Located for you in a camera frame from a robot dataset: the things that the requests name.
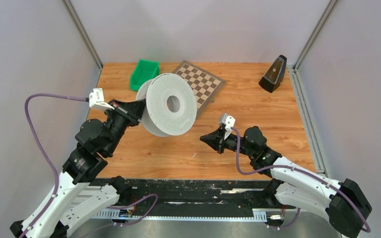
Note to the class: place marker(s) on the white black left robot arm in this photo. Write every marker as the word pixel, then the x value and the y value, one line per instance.
pixel 96 141

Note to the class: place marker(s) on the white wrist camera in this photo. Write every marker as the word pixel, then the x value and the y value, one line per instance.
pixel 96 100
pixel 226 123

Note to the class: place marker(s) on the green plastic bin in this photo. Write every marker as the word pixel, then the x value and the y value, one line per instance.
pixel 144 71

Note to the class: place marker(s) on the right aluminium frame post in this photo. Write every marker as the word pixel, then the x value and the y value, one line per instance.
pixel 315 33

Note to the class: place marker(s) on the wooden chessboard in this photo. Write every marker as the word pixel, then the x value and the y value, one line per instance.
pixel 205 85

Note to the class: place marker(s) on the black wooden metronome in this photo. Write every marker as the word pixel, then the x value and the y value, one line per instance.
pixel 275 74

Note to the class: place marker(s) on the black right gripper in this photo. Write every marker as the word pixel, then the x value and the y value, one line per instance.
pixel 216 140

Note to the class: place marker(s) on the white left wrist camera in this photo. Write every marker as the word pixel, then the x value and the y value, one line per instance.
pixel 96 100

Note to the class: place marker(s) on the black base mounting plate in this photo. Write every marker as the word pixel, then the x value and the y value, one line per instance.
pixel 199 197

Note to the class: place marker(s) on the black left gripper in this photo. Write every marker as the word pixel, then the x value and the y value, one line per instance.
pixel 133 111

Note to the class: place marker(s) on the aluminium frame post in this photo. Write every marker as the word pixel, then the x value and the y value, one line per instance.
pixel 315 33
pixel 82 32

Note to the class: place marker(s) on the white perforated cable spool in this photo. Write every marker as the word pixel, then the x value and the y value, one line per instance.
pixel 170 105

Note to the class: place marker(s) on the slotted white cable duct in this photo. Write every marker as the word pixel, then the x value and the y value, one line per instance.
pixel 255 215

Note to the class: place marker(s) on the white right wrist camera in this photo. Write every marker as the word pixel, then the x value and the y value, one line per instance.
pixel 226 123

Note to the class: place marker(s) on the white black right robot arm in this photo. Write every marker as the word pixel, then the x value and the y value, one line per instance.
pixel 342 204

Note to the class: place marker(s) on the left aluminium frame post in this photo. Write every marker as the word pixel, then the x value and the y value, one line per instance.
pixel 82 32

